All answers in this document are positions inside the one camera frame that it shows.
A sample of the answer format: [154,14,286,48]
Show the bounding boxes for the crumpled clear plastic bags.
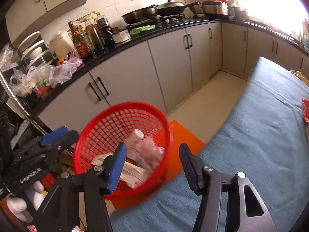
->
[10,64,55,97]

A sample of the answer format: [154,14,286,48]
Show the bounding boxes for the white rounded bottle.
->
[6,196,27,223]
[32,181,45,211]

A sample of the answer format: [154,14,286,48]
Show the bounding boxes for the dark wok with lid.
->
[156,0,201,17]

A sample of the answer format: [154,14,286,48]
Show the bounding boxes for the black gas stove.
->
[126,13,187,29]

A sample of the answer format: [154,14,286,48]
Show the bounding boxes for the yellowish plastic bag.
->
[290,70,309,86]

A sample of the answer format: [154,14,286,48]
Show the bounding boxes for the dark oil bottle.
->
[85,20,105,54]

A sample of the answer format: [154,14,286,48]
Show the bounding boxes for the pink clear plastic wrap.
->
[135,138,166,172]

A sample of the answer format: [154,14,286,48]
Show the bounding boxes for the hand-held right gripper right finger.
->
[179,143,277,232]

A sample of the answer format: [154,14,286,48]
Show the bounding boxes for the grey lower kitchen cabinets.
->
[37,22,309,138]

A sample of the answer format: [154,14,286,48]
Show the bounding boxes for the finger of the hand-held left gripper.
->
[46,130,80,156]
[14,126,70,161]

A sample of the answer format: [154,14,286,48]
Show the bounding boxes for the metal rack bar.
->
[0,72,52,136]

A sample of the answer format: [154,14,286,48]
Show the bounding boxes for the green cloth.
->
[130,25,156,36]

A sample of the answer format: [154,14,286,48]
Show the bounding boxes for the small white box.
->
[112,29,131,43]

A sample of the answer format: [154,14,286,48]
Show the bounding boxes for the dark cooking pot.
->
[234,6,249,21]

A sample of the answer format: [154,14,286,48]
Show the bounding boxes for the white black tiered container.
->
[17,31,53,72]

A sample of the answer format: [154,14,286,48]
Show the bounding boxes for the blue tablecloth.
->
[110,56,309,232]

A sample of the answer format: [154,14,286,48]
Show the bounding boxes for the dark frying pan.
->
[121,4,158,25]

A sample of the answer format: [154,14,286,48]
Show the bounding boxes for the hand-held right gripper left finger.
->
[31,142,127,232]

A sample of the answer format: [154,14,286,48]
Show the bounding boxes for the large soy sauce bottle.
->
[93,12,116,46]

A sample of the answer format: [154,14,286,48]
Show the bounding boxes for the small white bottle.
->
[128,129,144,151]

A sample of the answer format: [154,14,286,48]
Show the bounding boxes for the pink white plastic bag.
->
[52,57,85,87]

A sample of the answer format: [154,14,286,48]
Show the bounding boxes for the red plastic mesh basket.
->
[73,101,174,200]

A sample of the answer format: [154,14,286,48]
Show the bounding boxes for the black kitchen countertop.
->
[24,17,309,116]

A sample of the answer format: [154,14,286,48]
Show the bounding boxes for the silver rice cooker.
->
[201,1,228,17]

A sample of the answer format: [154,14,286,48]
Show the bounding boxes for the red label sauce bottle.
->
[68,21,92,59]

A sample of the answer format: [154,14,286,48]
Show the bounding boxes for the white electric cooker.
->
[49,31,76,60]

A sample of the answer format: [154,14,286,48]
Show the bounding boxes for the orange plastic stool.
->
[112,119,207,211]

